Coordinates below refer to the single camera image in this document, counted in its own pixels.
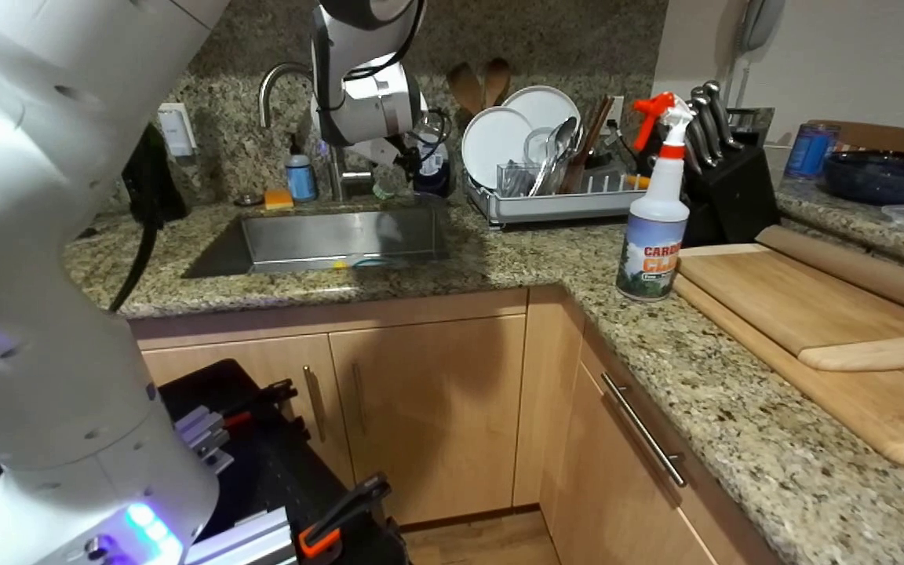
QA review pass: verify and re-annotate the small white plate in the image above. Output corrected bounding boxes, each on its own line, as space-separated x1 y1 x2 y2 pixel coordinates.
458 105 537 195

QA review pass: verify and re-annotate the grey dish rack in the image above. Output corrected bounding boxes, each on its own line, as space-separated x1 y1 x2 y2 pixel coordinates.
463 143 654 232

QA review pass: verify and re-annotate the steel sink basin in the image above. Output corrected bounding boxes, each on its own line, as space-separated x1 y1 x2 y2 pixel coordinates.
183 204 447 280

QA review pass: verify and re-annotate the black knife block with knives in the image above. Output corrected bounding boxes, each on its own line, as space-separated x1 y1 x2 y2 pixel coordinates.
680 78 784 248

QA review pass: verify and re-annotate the white spray bottle red trigger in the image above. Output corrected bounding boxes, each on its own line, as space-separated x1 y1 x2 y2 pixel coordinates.
616 91 694 300

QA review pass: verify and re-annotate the dark blue bowl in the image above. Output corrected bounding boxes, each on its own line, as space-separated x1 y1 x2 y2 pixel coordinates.
820 143 904 206

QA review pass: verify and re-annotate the wooden spoon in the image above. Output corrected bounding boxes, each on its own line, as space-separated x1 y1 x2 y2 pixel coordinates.
480 56 513 106
445 59 485 117

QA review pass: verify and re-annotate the steel drawer bar handle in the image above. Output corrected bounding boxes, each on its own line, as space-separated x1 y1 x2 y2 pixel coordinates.
597 372 691 492

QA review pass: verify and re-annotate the large wooden cutting board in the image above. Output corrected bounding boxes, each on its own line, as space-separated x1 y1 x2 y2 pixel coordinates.
664 270 904 478

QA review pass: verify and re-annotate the white backsplash outlet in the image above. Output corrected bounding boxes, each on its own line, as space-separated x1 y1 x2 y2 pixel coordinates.
153 100 199 164

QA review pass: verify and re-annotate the light wooden base cabinet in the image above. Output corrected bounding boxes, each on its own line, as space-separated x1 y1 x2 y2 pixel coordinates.
125 286 792 565

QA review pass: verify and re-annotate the wooden rolling pin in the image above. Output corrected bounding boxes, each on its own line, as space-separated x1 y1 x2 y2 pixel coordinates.
752 223 904 315

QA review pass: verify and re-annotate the clear drinking glass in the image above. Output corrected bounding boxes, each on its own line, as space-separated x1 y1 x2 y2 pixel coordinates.
520 120 580 176

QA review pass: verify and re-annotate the small wooden cutting board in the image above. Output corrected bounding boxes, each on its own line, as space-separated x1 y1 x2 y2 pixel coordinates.
669 242 904 372

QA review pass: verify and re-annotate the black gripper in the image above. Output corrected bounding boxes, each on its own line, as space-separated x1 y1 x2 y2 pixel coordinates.
343 136 408 200

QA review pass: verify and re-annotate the clear soap dispenser black pump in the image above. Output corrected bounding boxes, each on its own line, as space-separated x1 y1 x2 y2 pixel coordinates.
283 136 321 206

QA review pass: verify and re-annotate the silver aluminium frame rail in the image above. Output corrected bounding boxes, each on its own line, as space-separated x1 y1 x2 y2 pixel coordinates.
185 505 299 565

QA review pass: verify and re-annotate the orange sponge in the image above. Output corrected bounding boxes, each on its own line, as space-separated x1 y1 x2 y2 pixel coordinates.
261 187 299 217

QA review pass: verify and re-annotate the orange black clamp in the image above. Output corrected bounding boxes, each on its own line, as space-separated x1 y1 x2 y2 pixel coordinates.
291 470 394 562
224 379 301 433

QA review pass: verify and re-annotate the wooden tray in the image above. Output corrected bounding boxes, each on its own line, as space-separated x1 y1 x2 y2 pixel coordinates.
806 120 904 171

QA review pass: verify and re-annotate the dark green glass bottle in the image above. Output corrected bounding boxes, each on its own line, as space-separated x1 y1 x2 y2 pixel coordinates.
119 121 191 229

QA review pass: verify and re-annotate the steel gooseneck faucet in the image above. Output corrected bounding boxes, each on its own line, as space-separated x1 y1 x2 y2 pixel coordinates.
254 64 375 206

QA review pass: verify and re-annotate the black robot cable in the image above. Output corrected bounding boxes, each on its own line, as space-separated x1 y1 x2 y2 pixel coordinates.
104 0 447 318

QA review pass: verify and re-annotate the black robot cart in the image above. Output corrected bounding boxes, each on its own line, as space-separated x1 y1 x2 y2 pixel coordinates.
150 358 408 565

